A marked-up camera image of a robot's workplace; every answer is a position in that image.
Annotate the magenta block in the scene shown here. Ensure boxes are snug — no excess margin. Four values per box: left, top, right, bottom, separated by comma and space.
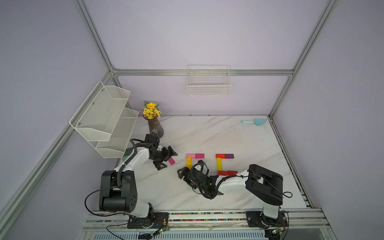
169, 158, 176, 166
195, 154, 205, 159

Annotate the yellow large block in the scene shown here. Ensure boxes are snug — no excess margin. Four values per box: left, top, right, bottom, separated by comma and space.
186, 158, 192, 169

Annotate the light pink block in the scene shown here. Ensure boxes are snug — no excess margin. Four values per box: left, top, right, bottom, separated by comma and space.
186, 154, 196, 159

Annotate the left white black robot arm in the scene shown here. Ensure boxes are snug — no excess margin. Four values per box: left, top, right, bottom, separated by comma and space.
84, 134, 178, 218

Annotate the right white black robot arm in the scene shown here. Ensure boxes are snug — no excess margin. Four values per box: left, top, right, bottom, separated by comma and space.
177, 161, 293, 220

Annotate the dark glass vase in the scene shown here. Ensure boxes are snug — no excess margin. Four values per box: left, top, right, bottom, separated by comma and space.
147, 118, 164, 139

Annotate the lower white mesh shelf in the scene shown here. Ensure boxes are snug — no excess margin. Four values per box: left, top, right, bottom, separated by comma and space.
96, 108, 139, 159

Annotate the white mesh shelf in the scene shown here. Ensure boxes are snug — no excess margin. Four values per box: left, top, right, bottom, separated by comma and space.
96, 108, 139, 159
69, 82, 130, 142

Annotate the yellow flower bouquet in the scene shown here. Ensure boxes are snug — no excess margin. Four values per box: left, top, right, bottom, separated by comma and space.
142, 102, 162, 120

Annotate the upper white mesh shelf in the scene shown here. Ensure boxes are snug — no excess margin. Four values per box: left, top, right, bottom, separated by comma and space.
69, 82, 130, 142

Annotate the teal scoop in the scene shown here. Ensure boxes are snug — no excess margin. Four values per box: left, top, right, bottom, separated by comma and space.
241, 118, 267, 126

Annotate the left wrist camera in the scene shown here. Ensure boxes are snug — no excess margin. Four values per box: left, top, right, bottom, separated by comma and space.
144, 134, 162, 150

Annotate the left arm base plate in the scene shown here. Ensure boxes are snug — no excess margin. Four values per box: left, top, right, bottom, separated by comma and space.
127, 212, 169, 229

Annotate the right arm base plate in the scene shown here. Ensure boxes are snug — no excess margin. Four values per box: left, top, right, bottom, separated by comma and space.
246, 211, 288, 229

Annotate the white wire wall basket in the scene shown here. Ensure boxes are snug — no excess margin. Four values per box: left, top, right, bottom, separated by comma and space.
187, 65, 232, 97

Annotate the aluminium front rail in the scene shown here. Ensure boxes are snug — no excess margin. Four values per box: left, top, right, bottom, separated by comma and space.
82, 209, 331, 232

